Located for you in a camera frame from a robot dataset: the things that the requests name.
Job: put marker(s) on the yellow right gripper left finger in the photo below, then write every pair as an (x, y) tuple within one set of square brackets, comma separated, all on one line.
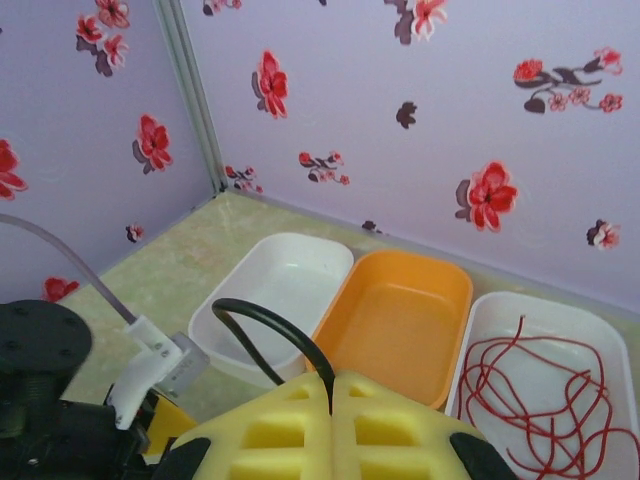
[(270, 440)]

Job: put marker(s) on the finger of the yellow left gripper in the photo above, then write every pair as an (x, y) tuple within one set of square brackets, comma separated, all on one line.
[(167, 425)]

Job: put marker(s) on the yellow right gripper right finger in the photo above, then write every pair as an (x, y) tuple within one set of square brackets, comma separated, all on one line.
[(400, 440)]

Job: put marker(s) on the orange plastic bin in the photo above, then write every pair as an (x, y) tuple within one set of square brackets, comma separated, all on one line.
[(400, 325)]

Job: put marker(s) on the white plastic bin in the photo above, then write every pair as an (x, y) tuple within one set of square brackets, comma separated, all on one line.
[(560, 325), (285, 285)]

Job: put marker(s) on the aluminium corner post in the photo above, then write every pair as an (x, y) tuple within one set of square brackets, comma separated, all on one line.
[(190, 100)]

